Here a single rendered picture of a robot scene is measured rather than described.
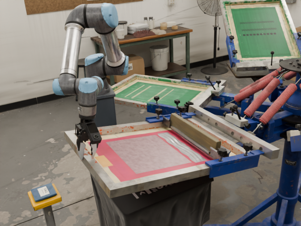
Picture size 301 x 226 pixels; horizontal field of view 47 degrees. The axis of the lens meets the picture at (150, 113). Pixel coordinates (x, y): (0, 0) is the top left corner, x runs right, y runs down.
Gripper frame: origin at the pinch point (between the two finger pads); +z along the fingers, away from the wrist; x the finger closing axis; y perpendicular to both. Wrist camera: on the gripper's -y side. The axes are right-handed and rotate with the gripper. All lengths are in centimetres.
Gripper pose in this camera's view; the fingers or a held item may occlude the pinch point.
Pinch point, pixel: (87, 157)
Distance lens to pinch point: 157.4
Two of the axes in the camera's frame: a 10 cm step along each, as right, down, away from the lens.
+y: -5.0, -3.4, 8.0
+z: -0.9, 9.4, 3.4
